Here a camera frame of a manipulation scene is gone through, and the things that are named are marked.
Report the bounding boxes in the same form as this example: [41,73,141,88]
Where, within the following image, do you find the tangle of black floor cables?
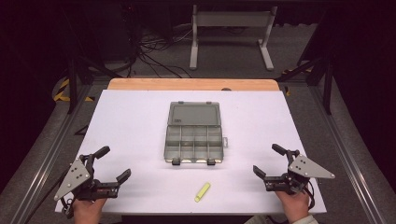
[123,24,194,79]

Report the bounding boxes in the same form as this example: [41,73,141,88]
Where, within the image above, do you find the yellow black hazard tape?
[52,77,95,103]

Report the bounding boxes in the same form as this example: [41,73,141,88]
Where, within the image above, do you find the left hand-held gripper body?
[54,153,120,202]

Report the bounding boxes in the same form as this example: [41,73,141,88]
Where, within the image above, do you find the person's right hand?
[275,189,311,224]

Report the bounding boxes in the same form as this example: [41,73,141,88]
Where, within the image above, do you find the person's left hand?
[72,198,107,224]

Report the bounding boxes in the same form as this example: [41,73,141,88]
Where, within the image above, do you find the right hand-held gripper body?
[263,149,336,195]

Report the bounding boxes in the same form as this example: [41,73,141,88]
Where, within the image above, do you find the white metal stand frame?
[189,4,278,72]

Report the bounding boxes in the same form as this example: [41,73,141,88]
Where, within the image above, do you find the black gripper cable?
[60,195,76,219]
[303,179,317,210]

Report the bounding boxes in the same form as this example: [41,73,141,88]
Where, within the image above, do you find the black metal stand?
[60,8,123,115]
[276,8,336,116]

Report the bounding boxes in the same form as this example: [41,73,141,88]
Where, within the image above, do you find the aluminium rail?
[306,85,386,224]
[8,85,94,224]

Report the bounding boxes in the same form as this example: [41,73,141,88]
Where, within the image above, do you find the grey plastic compartment box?
[163,100,229,166]

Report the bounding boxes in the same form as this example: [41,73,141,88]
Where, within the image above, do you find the white table sheet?
[54,89,327,216]

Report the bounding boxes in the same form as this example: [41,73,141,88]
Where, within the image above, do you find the yellow-green marker pen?
[193,182,212,203]

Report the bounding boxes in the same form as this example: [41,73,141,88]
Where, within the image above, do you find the wooden table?
[106,77,280,92]

